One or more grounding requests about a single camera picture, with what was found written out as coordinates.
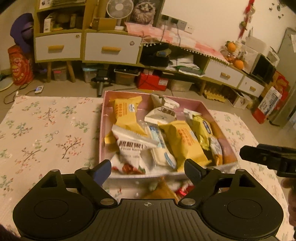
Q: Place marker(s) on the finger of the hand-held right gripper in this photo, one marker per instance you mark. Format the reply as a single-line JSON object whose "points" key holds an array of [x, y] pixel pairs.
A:
{"points": [[256, 154]]}

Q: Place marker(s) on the brown cardboard box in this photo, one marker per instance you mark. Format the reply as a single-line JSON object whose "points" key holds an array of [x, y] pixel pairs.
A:
{"points": [[105, 23]]}

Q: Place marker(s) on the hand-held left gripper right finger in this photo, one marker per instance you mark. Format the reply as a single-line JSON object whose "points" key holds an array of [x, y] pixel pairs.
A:
{"points": [[193, 170]]}

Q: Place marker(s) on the black microwave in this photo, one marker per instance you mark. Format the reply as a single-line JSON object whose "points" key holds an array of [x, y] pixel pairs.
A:
{"points": [[263, 68]]}

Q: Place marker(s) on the cat picture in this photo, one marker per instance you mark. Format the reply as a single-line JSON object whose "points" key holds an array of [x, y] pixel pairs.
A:
{"points": [[145, 10]]}

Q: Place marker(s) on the white and green packet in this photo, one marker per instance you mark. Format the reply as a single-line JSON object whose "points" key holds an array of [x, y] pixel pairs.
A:
{"points": [[165, 100]]}

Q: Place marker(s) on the white packet with nut picture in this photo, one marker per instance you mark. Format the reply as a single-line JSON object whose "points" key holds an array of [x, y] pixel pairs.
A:
{"points": [[131, 148]]}

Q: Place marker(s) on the pink cloth runner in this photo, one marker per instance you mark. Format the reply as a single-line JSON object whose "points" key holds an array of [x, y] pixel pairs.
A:
{"points": [[180, 38]]}

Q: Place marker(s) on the orange fruit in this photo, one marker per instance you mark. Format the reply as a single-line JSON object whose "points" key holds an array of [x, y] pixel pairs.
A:
{"points": [[239, 64], [231, 46]]}

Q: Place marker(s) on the white power strip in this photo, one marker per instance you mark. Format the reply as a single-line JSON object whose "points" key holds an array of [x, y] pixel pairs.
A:
{"points": [[39, 89]]}

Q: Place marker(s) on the red printed bag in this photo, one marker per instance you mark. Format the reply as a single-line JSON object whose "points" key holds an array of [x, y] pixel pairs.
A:
{"points": [[20, 67]]}

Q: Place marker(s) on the wall socket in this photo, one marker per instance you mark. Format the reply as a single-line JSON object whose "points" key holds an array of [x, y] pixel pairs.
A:
{"points": [[177, 22]]}

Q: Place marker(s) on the grey refrigerator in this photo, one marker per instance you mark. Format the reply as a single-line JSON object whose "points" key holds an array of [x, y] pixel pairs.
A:
{"points": [[288, 69]]}

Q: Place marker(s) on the clear plastic bin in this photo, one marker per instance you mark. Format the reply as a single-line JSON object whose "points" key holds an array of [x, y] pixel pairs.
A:
{"points": [[180, 85]]}

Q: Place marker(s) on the yellow egg tray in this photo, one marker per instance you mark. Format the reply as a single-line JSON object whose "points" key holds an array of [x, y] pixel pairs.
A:
{"points": [[214, 95]]}

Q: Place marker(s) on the low cabinet with white drawer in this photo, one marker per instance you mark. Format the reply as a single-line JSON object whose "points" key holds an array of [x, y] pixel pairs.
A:
{"points": [[111, 49]]}

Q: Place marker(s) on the red hanging ornament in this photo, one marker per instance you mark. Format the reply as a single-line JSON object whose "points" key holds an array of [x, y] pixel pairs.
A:
{"points": [[246, 16]]}

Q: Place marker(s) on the red candy packet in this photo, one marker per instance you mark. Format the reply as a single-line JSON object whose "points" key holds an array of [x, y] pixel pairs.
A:
{"points": [[185, 191]]}

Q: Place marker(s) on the white packet with dark label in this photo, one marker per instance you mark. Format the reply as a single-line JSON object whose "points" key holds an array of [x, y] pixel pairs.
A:
{"points": [[160, 114]]}

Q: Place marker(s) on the pink cardboard box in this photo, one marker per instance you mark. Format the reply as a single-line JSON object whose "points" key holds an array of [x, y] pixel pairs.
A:
{"points": [[108, 129]]}

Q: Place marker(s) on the white storage box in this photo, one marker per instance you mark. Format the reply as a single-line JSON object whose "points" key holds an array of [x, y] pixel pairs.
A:
{"points": [[241, 100]]}

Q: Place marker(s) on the long white packet blue label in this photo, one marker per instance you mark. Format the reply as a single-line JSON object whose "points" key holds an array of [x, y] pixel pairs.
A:
{"points": [[159, 146]]}

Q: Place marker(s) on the gold wrapper packet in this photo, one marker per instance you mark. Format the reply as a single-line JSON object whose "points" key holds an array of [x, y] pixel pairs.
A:
{"points": [[161, 192]]}

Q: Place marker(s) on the small white box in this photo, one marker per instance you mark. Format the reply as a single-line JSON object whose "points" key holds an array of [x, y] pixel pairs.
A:
{"points": [[47, 24]]}

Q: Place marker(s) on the white desk fan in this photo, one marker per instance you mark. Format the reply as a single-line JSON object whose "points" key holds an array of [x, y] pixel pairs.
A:
{"points": [[120, 9]]}

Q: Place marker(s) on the long stand with white drawers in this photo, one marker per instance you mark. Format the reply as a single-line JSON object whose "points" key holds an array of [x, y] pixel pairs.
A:
{"points": [[222, 74]]}

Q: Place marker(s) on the black handheld device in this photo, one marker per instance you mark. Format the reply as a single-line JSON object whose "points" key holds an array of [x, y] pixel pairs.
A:
{"points": [[100, 81]]}

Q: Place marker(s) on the black bag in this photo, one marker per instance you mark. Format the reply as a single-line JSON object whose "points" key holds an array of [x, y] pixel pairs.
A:
{"points": [[153, 59]]}

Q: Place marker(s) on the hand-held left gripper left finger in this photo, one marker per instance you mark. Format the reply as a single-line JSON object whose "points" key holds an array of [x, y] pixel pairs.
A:
{"points": [[101, 172]]}

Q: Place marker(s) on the purple hat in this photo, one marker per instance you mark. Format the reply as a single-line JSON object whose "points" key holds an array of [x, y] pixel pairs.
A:
{"points": [[22, 32]]}

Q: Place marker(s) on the tall cabinet with white drawer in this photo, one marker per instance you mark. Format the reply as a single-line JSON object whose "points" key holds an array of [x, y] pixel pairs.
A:
{"points": [[57, 47]]}

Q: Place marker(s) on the yellow snack packet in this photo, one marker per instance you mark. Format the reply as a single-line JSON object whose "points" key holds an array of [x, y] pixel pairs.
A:
{"points": [[185, 143], [126, 109]]}

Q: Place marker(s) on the yellow-green packet with blue label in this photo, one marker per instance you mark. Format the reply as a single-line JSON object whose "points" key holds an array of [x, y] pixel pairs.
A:
{"points": [[202, 129]]}

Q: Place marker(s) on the white snack packet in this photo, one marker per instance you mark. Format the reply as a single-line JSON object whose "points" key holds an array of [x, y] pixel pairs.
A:
{"points": [[216, 150]]}

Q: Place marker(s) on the red box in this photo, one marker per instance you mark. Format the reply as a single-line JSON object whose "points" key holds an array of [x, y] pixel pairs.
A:
{"points": [[151, 81]]}

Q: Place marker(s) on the floral tablecloth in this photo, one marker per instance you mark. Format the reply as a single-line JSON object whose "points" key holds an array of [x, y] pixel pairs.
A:
{"points": [[46, 120]]}

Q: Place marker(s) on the red carton with white bag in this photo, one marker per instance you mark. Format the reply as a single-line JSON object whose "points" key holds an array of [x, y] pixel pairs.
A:
{"points": [[270, 99]]}

